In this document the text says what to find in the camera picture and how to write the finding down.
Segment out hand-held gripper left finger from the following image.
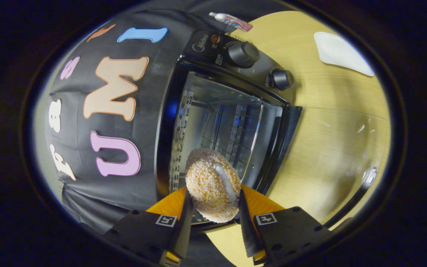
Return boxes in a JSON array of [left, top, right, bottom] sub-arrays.
[[102, 185, 196, 267]]

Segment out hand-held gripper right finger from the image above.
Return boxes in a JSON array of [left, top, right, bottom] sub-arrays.
[[237, 184, 335, 266]]

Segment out breaded bun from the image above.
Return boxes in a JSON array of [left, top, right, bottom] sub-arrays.
[[185, 148, 242, 224]]

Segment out black toaster oven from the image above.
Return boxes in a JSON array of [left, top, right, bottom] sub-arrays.
[[155, 29, 380, 233]]

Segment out white plate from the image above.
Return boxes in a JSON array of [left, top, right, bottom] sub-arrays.
[[313, 31, 375, 78]]

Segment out silver spray bottle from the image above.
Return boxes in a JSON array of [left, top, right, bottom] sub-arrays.
[[208, 11, 254, 33]]

